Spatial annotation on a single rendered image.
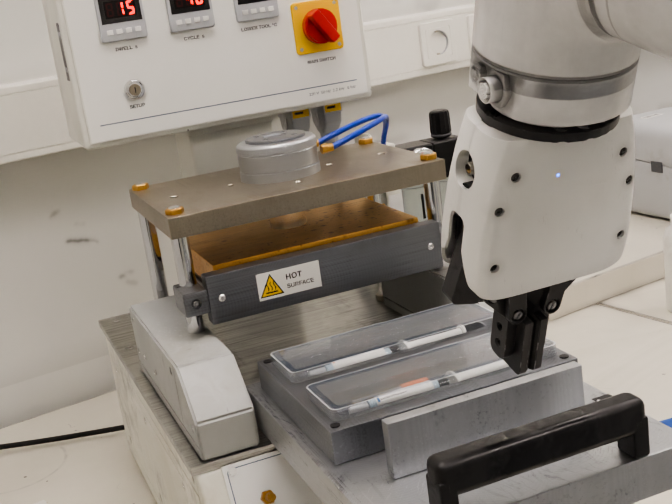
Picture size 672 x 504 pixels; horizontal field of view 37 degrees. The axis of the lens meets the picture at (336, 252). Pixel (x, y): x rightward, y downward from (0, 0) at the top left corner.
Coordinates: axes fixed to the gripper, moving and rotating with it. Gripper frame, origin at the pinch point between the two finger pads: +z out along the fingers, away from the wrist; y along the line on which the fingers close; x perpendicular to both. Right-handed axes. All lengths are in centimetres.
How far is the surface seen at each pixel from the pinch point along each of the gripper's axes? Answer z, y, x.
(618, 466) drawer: 8.5, 5.0, -5.4
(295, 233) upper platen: 13.9, 0.0, 36.4
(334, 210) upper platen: 15.8, 6.4, 41.5
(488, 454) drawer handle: 5.0, -4.1, -3.9
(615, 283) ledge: 53, 62, 60
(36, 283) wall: 44, -21, 84
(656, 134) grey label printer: 42, 85, 81
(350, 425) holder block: 9.9, -8.2, 6.4
